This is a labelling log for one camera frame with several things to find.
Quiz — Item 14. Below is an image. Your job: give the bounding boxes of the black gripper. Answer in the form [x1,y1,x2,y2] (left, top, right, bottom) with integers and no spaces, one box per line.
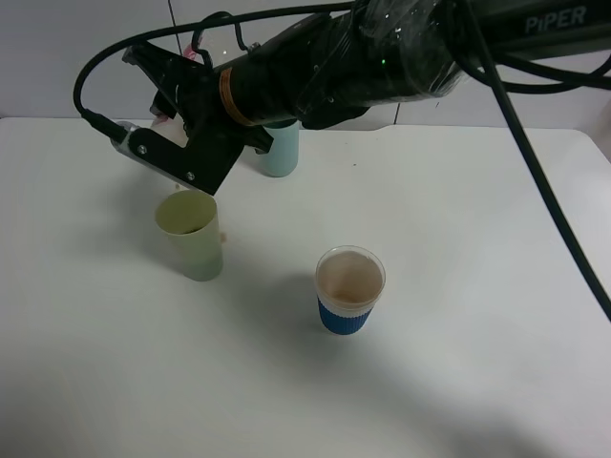
[122,42,273,154]

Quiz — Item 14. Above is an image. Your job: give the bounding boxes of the plastic drink bottle brown liquid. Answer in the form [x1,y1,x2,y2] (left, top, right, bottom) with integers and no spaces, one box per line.
[147,40,201,144]

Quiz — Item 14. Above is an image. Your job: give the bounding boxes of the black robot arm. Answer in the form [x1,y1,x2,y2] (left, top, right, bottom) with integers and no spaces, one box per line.
[123,1,610,151]

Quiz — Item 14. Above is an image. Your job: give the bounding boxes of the teal plastic cup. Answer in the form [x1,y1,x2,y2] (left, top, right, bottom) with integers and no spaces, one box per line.
[259,120,300,177]

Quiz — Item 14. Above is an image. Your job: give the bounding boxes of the light green plastic cup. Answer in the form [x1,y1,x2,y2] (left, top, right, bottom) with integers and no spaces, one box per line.
[155,190,223,281]

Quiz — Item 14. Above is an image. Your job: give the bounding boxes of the clear cup with blue sleeve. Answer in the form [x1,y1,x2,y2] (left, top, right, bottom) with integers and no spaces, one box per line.
[314,245,386,335]

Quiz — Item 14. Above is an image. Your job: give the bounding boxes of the white wrist camera on mount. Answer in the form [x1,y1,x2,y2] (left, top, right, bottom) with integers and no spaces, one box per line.
[111,121,244,196]

